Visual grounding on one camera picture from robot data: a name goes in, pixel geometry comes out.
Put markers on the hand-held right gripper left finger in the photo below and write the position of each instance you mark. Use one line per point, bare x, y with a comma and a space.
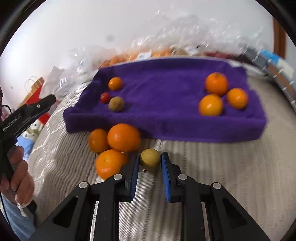
135, 178

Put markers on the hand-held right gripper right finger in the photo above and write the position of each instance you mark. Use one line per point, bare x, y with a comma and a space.
166, 178

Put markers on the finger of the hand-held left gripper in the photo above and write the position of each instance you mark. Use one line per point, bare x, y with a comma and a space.
42, 104

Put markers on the yellow-green round fruit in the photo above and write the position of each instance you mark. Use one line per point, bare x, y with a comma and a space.
150, 159

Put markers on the large orange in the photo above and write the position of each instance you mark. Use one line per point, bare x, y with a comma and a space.
124, 137

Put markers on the red cherry tomato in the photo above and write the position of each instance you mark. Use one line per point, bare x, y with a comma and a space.
105, 97

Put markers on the small orange mandarin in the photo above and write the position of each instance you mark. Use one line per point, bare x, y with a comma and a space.
115, 83

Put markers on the purple towel-lined tray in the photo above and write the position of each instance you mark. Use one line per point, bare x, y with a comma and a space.
166, 92

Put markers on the person's left hand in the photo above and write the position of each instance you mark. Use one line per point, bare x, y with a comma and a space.
22, 185

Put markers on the red paper bag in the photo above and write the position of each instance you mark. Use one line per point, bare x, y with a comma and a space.
44, 118

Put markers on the white plastic bag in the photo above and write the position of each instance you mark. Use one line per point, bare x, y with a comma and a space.
54, 78

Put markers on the clear plastic bag of oranges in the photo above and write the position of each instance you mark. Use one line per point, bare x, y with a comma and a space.
115, 59

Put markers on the clear plastic bag of fruit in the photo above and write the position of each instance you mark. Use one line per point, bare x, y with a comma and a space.
166, 37

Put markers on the blue plaid folded cloth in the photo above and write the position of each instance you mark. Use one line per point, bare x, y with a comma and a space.
286, 88

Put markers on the crumpled clear plastic bag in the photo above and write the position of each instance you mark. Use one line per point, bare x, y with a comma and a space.
231, 34

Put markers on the blue and white box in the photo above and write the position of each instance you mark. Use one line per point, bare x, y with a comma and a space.
277, 61

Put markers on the brown wooden door frame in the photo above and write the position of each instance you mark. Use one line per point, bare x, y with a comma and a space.
279, 37

